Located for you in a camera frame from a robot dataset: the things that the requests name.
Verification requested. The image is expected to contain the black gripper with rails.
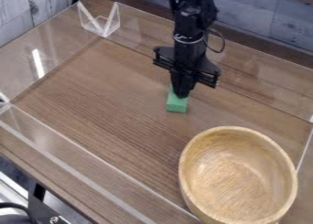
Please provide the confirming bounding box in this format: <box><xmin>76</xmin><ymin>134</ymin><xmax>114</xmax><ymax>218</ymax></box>
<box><xmin>153</xmin><ymin>35</ymin><xmax>221</xmax><ymax>98</ymax></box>

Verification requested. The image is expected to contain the green rectangular stick block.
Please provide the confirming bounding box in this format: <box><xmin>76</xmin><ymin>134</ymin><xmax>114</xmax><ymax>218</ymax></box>
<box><xmin>165</xmin><ymin>89</ymin><xmax>189</xmax><ymax>113</ymax></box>

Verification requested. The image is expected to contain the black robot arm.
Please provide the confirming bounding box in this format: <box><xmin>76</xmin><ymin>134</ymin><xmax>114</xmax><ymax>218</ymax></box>
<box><xmin>154</xmin><ymin>0</ymin><xmax>221</xmax><ymax>98</ymax></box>

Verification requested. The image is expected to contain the light wooden bowl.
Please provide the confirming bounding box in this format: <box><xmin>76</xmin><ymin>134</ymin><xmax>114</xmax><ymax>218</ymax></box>
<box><xmin>178</xmin><ymin>126</ymin><xmax>299</xmax><ymax>224</ymax></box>

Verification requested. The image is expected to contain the clear acrylic enclosure wall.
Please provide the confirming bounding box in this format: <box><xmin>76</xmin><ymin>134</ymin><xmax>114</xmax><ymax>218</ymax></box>
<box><xmin>0</xmin><ymin>0</ymin><xmax>313</xmax><ymax>224</ymax></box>

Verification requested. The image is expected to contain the clear acrylic corner bracket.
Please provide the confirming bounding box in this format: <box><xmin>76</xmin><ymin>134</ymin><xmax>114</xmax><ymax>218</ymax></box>
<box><xmin>78</xmin><ymin>2</ymin><xmax>121</xmax><ymax>37</ymax></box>

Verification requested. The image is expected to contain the black table leg bracket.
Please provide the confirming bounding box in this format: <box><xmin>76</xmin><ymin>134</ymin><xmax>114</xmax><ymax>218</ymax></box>
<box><xmin>28</xmin><ymin>183</ymin><xmax>71</xmax><ymax>224</ymax></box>

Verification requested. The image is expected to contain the black cable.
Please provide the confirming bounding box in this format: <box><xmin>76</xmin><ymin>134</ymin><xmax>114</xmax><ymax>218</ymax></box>
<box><xmin>0</xmin><ymin>202</ymin><xmax>38</xmax><ymax>224</ymax></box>

